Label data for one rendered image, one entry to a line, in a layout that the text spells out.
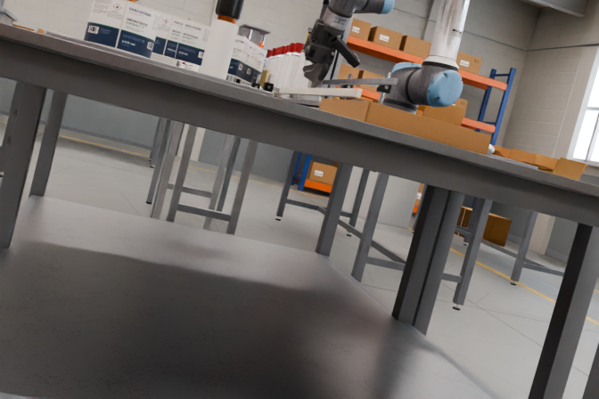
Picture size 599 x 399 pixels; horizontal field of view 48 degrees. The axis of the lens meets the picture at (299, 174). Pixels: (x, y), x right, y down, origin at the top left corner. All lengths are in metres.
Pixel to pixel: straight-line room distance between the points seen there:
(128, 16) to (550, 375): 1.53
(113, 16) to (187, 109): 0.92
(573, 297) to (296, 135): 1.01
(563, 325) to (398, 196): 6.00
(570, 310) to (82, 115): 8.51
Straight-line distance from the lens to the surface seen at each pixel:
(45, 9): 9.93
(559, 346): 1.96
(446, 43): 2.17
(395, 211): 7.86
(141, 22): 2.05
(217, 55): 2.19
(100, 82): 1.15
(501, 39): 11.38
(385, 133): 1.20
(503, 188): 1.37
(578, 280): 1.94
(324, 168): 9.49
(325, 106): 1.46
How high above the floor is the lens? 0.78
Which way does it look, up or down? 4 degrees down
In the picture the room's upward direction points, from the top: 15 degrees clockwise
